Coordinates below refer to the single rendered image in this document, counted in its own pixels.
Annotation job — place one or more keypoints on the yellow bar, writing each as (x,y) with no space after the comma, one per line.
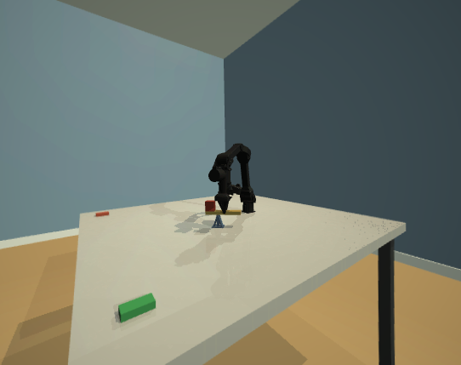
(210,209)

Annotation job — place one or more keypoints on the green rectangular bar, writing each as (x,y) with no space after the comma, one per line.
(136,307)

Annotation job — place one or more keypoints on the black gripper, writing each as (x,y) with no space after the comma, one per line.
(223,197)

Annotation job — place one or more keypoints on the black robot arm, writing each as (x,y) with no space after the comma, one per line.
(221,171)

